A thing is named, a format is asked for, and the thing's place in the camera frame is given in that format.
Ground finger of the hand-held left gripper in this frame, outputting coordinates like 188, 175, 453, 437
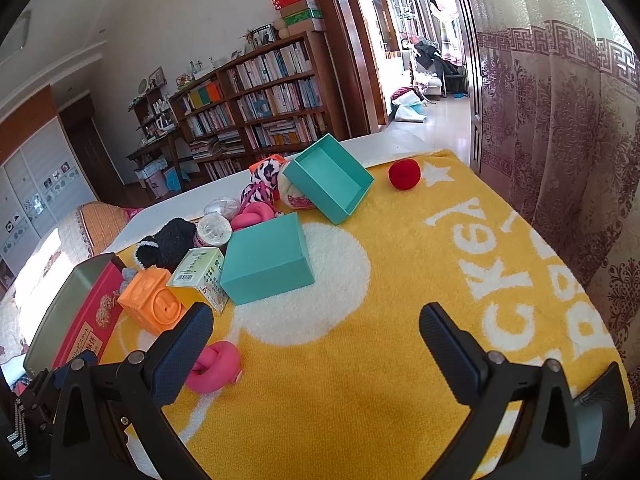
47, 351, 98, 387

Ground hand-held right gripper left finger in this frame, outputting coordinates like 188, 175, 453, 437
50, 302, 216, 480

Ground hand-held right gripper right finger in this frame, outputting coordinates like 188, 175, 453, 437
419, 302, 583, 480

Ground pink knot toy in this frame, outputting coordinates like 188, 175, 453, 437
186, 340, 243, 393
230, 202, 286, 233

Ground light orange soft cube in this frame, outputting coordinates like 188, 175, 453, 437
117, 267, 198, 336

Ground red tin container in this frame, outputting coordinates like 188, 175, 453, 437
22, 252, 138, 376

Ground green and white carton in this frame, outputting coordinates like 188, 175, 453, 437
166, 246, 231, 316

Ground black fuzzy sock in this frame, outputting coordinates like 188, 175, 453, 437
136, 217, 198, 273

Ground teal gift box base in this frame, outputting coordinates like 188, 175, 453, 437
220, 211, 316, 307

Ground cream sock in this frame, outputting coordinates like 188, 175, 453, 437
279, 180, 317, 211

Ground teal gift box lid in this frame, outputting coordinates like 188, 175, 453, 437
282, 134, 375, 226

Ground yellow and white towel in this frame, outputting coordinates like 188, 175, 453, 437
97, 147, 626, 480

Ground orange checked pillow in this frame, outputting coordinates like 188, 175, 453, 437
57, 201, 131, 261

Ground white storage box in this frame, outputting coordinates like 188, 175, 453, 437
135, 157, 168, 198

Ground small red ball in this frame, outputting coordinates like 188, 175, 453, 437
388, 159, 423, 191

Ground white wardrobe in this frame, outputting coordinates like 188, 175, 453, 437
0, 85, 98, 291

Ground red-orange embossed cube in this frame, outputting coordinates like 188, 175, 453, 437
248, 152, 287, 173

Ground stack of magazines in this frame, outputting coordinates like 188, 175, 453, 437
189, 130, 246, 161

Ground dark wooden desk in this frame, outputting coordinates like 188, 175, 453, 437
126, 127, 188, 196

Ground dark wooden room door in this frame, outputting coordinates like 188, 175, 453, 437
60, 95, 126, 196

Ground small wooden shelf with bottles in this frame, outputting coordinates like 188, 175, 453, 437
129, 85, 173, 146

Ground patterned mauve curtain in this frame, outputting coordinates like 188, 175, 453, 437
452, 0, 640, 361

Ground white bag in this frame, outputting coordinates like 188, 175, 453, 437
390, 87, 431, 123

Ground chair with clothes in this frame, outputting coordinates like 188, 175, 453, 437
407, 40, 466, 98

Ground wooden bookshelf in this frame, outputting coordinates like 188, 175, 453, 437
169, 30, 351, 183

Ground brown panelled door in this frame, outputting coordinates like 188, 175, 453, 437
442, 0, 483, 173

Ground rows of books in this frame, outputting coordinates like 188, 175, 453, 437
177, 40, 328, 181

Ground brown door frame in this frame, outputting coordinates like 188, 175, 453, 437
300, 0, 396, 133

